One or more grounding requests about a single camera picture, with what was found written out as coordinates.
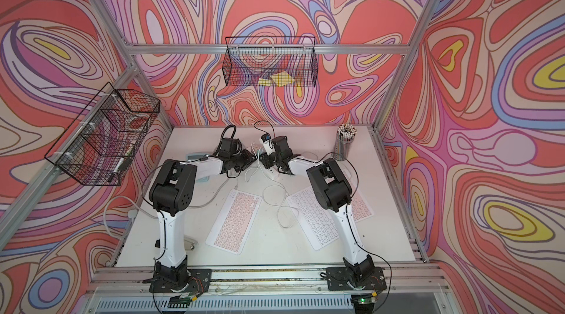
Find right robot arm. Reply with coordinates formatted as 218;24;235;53
257;133;375;289

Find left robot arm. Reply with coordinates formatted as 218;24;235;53
149;137;256;293

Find pink keyboard left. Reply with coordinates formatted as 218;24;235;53
205;190;262;255

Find white keyboard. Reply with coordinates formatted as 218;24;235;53
286;187;339;251

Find white power strip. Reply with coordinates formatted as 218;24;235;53
263;166;280;182

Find grey calculator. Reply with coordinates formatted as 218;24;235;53
185;152;210;162

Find pencil holder cup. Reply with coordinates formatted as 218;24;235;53
334;124;357;161

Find yellow sticky notes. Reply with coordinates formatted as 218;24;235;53
257;71;295;87

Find silver stapler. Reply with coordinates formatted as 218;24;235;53
183;236;198;251

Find black wire basket back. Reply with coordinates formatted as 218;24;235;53
222;35;319;87

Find black wire basket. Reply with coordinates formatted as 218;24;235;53
44;83;160;186
222;35;319;87

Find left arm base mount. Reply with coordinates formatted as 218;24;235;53
142;266;212;294

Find black wire basket left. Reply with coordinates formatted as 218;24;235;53
44;83;160;186

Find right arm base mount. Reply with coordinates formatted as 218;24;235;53
320;267;388;293

